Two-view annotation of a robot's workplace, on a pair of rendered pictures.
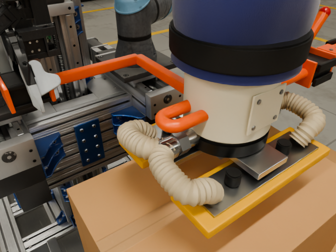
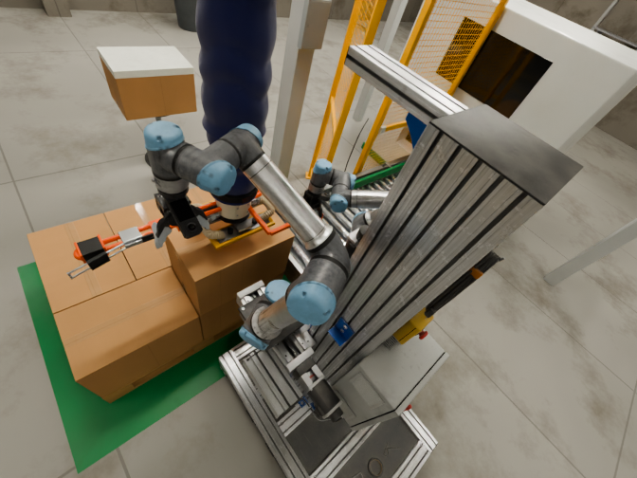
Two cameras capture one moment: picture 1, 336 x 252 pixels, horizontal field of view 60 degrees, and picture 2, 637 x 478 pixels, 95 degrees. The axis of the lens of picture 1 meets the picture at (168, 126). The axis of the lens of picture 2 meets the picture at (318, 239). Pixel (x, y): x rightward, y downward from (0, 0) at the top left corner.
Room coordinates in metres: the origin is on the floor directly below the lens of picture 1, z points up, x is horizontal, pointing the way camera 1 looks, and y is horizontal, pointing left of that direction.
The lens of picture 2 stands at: (1.54, -0.02, 2.26)
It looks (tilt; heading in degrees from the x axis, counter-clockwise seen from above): 49 degrees down; 159
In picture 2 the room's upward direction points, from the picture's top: 21 degrees clockwise
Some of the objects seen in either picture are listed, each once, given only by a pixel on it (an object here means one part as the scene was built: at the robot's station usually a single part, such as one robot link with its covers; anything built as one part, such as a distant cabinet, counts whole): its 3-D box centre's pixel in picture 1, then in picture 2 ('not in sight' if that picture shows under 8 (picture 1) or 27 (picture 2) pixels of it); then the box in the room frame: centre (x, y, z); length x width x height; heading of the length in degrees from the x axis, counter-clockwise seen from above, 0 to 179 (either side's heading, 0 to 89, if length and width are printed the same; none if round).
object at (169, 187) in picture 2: not in sight; (170, 178); (0.98, -0.22, 1.74); 0.08 x 0.08 x 0.05
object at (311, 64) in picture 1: (306, 65); not in sight; (0.62, -0.32, 1.18); 0.10 x 0.08 x 0.06; 36
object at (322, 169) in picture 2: not in sight; (321, 173); (0.52, 0.26, 1.46); 0.09 x 0.08 x 0.11; 77
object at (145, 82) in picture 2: not in sight; (151, 82); (-1.20, -0.98, 0.82); 0.60 x 0.40 x 0.40; 124
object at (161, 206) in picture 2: not in sight; (174, 200); (0.97, -0.22, 1.66); 0.09 x 0.08 x 0.12; 36
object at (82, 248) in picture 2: not in sight; (92, 248); (0.82, -0.60, 1.18); 0.08 x 0.07 x 0.05; 126
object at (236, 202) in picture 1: (258, 166); not in sight; (0.40, -0.17, 1.08); 0.34 x 0.10 x 0.05; 126
